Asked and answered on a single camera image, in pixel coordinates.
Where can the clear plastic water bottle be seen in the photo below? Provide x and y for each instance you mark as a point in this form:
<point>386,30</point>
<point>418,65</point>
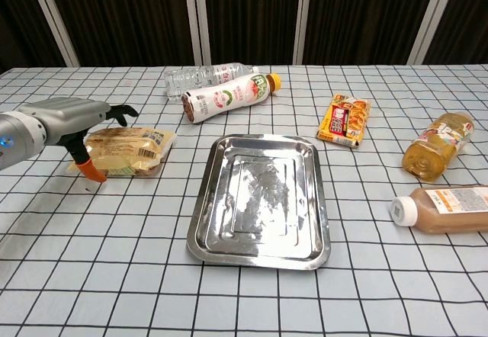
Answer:
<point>198,77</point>

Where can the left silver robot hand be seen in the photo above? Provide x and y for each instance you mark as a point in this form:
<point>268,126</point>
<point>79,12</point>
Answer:
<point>65,114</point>

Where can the yellow snack packet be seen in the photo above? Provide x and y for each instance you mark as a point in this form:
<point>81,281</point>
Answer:
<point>345,121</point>

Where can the packaged bread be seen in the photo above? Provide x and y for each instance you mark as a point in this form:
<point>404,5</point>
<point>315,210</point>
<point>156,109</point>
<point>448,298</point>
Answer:
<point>131,148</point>

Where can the rectangular metal tray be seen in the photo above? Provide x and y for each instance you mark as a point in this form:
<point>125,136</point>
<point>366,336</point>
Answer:
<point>259,203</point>

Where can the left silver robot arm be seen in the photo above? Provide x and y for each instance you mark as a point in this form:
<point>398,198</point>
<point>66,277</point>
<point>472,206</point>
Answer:
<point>19,138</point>

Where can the checkered tablecloth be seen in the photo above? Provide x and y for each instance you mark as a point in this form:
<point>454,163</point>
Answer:
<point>244,295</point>

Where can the white labelled orange-cap drink bottle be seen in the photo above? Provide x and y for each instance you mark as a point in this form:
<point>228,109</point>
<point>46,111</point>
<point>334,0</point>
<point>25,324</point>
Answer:
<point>228,97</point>

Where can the dark folding screen white frames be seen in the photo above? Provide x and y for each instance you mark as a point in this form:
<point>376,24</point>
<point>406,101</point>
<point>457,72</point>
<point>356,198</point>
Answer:
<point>248,13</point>

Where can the amber tea bottle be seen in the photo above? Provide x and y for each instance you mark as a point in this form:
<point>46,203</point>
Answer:
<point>438,144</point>

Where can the brown drink bottle white cap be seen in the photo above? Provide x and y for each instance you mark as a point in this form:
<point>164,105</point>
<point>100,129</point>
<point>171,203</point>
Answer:
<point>446,209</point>

